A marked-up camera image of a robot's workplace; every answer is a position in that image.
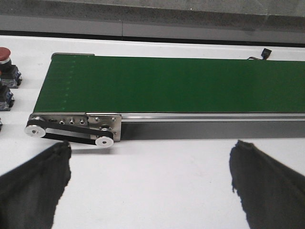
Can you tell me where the white pulley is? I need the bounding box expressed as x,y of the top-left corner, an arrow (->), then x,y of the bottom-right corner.
95,136 -> 114,148
24,125 -> 46,138

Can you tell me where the white pulley left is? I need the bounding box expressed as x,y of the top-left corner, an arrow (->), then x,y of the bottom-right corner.
24,125 -> 46,138

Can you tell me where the grey stone slab left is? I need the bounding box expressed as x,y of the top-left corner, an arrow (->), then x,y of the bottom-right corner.
0,0 -> 122,37

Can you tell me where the green conveyor belt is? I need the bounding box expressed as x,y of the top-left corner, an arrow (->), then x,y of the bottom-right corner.
34,54 -> 305,113

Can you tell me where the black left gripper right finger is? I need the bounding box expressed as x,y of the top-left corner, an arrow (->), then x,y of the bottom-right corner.
229,141 -> 305,229

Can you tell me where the grey stone slab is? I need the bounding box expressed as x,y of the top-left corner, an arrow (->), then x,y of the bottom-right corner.
122,8 -> 305,44
0,0 -> 122,37

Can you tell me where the steel motor bracket plate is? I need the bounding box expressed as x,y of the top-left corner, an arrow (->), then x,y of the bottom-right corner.
86,113 -> 122,142

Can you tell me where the red mushroom push button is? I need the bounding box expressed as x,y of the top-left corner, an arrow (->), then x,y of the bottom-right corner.
0,47 -> 22,89

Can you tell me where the push button black blue base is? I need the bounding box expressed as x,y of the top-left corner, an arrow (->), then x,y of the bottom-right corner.
0,84 -> 14,111

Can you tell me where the black sensor with cable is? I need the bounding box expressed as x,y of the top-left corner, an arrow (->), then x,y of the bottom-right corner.
247,48 -> 272,60

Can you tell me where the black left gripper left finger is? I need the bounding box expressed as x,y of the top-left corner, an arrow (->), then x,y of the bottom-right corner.
0,141 -> 71,229

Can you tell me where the white pulley right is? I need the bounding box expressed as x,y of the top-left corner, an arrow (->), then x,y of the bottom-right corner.
95,136 -> 114,148

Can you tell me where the grey stone slab right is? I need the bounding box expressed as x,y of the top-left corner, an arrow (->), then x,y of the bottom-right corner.
122,8 -> 305,44

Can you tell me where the black drive belt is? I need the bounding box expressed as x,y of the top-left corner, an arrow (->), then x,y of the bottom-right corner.
26,119 -> 113,145

